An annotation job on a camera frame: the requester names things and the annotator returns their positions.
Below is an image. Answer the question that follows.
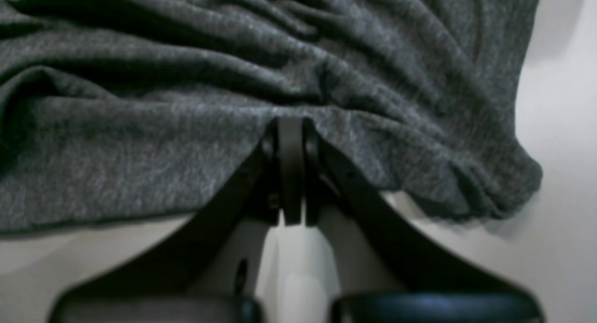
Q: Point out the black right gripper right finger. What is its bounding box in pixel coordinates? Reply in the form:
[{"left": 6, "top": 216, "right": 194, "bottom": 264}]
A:
[{"left": 303, "top": 118, "right": 545, "bottom": 323}]

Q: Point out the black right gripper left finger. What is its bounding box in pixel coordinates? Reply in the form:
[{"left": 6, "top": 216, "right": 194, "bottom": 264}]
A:
[{"left": 48, "top": 118, "right": 304, "bottom": 323}]

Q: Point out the grey t-shirt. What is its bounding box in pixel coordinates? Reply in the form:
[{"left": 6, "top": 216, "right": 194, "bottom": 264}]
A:
[{"left": 0, "top": 0, "right": 542, "bottom": 234}]

